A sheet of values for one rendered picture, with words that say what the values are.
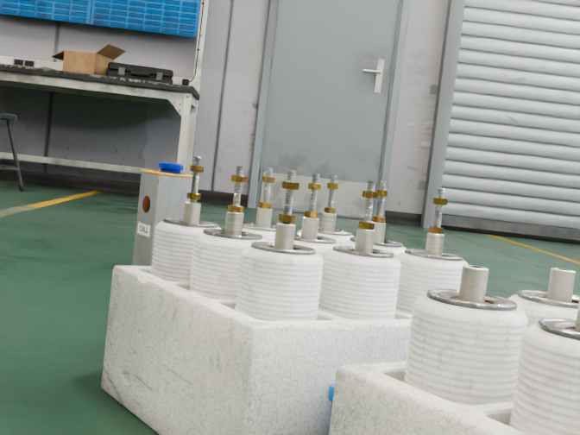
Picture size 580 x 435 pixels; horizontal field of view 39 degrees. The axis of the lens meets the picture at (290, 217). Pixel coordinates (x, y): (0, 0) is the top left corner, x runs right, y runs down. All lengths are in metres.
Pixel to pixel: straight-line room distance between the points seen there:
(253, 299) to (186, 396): 0.15
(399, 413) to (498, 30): 5.65
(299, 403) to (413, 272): 0.25
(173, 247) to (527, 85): 5.32
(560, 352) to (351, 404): 0.20
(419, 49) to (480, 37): 0.44
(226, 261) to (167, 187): 0.31
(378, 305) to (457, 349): 0.32
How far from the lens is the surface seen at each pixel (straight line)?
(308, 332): 0.89
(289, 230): 0.94
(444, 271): 1.05
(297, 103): 6.00
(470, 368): 0.68
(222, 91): 6.01
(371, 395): 0.70
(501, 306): 0.69
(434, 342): 0.69
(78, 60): 5.64
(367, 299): 0.98
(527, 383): 0.63
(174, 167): 1.30
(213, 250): 1.01
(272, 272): 0.90
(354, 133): 6.03
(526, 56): 6.31
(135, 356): 1.12
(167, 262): 1.12
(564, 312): 0.77
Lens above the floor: 0.35
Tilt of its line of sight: 4 degrees down
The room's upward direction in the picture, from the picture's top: 7 degrees clockwise
